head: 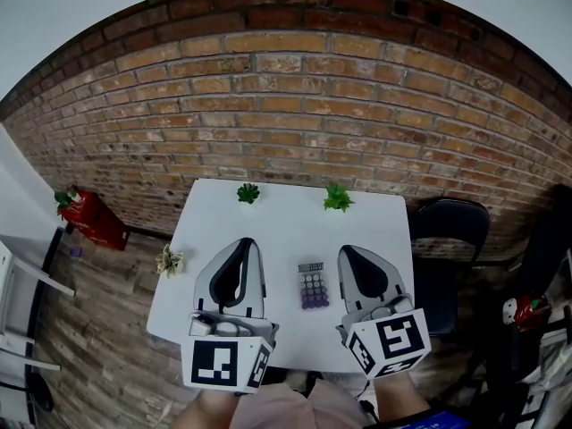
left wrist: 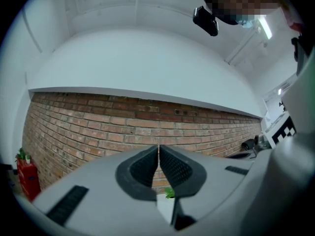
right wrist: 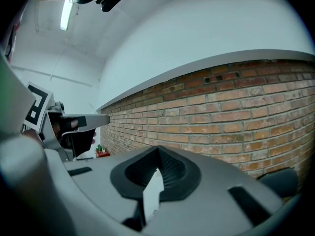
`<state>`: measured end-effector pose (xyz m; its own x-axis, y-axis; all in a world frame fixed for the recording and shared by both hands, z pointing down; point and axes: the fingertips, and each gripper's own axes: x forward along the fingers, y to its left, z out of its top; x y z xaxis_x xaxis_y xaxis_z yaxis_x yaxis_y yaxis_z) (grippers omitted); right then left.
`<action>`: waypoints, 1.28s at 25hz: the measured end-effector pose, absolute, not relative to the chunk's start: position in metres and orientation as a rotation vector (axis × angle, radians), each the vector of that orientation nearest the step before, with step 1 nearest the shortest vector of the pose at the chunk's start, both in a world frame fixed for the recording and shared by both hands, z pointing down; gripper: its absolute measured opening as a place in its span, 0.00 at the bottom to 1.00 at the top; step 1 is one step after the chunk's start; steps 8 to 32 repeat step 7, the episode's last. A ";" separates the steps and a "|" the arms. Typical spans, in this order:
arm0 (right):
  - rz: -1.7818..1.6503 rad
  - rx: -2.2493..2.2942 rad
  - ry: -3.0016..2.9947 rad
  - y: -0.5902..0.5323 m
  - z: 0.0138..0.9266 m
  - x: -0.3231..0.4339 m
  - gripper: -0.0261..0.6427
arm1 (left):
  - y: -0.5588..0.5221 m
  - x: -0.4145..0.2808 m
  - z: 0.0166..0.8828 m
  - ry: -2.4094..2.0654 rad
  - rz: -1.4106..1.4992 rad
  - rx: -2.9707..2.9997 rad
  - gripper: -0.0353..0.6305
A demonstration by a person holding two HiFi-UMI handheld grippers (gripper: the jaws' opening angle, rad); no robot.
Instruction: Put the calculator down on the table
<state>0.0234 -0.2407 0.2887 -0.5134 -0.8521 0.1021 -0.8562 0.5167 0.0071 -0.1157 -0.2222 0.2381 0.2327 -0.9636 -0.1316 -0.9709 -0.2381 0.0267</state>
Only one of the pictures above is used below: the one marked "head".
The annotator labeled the person's pink clothing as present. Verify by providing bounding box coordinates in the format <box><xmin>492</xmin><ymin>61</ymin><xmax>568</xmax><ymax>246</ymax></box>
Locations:
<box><xmin>228</xmin><ymin>378</ymin><xmax>382</xmax><ymax>429</ymax></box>

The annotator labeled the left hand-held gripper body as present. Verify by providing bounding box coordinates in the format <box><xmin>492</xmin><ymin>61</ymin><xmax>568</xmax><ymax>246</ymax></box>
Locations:
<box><xmin>180</xmin><ymin>310</ymin><xmax>281</xmax><ymax>395</ymax></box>

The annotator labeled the blue screen device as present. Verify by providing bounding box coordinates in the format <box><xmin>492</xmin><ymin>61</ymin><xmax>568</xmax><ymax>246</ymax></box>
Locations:
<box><xmin>364</xmin><ymin>410</ymin><xmax>467</xmax><ymax>429</ymax></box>

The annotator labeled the red and white toy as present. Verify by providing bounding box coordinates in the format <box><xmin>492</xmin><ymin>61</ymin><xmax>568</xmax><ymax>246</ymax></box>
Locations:
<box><xmin>501</xmin><ymin>294</ymin><xmax>551</xmax><ymax>333</ymax></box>

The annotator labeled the pale variegated potted plant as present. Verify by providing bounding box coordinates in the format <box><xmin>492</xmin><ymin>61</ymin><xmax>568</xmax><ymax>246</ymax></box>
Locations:
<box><xmin>155</xmin><ymin>243</ymin><xmax>185</xmax><ymax>280</ymax></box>

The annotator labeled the white metal rack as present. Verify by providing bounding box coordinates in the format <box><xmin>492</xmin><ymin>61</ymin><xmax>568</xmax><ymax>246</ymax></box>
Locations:
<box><xmin>520</xmin><ymin>319</ymin><xmax>572</xmax><ymax>429</ymax></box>

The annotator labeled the person's right forearm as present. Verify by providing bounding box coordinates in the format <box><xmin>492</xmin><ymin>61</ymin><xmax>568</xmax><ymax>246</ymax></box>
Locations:
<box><xmin>372</xmin><ymin>371</ymin><xmax>433</xmax><ymax>425</ymax></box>

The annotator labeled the white table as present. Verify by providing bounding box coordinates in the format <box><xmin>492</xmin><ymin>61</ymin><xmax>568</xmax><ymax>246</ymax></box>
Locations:
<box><xmin>146</xmin><ymin>177</ymin><xmax>415</xmax><ymax>374</ymax></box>

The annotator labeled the purple-keyed calculator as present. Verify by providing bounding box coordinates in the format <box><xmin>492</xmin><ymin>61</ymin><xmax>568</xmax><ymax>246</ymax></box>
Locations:
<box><xmin>297</xmin><ymin>261</ymin><xmax>332</xmax><ymax>311</ymax></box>

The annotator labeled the dark green succulent plant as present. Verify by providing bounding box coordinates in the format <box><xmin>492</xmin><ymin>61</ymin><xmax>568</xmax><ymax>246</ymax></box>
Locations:
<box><xmin>236</xmin><ymin>183</ymin><xmax>261</xmax><ymax>205</ymax></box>

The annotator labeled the black chair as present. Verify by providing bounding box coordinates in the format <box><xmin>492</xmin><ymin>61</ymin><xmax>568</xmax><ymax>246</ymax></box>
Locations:
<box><xmin>409</xmin><ymin>198</ymin><xmax>492</xmax><ymax>337</ymax></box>

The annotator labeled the red box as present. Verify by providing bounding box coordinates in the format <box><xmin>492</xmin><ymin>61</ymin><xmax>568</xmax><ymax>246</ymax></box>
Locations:
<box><xmin>57</xmin><ymin>187</ymin><xmax>131</xmax><ymax>252</ymax></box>

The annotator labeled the black cable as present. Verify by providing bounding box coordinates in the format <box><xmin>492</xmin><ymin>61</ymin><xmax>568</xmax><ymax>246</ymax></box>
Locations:
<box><xmin>355</xmin><ymin>376</ymin><xmax>380</xmax><ymax>421</ymax></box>

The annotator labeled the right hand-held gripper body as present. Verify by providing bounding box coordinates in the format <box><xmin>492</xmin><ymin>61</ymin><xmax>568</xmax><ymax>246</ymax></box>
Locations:
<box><xmin>335</xmin><ymin>292</ymin><xmax>433</xmax><ymax>381</ymax></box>

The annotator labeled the green plant with red flowers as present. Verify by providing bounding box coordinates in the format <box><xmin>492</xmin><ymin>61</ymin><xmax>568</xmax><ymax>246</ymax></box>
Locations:
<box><xmin>54</xmin><ymin>188</ymin><xmax>80</xmax><ymax>217</ymax></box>

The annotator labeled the white cabinet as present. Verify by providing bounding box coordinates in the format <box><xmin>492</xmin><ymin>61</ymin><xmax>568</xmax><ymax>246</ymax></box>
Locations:
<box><xmin>0</xmin><ymin>122</ymin><xmax>77</xmax><ymax>428</ymax></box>

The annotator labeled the person's left forearm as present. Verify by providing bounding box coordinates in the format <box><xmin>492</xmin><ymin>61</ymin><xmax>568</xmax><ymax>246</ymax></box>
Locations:
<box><xmin>171</xmin><ymin>386</ymin><xmax>245</xmax><ymax>429</ymax></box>

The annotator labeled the light green spiky plant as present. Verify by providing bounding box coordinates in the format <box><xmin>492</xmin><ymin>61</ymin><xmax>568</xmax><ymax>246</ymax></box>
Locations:
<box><xmin>323</xmin><ymin>183</ymin><xmax>356</xmax><ymax>214</ymax></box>

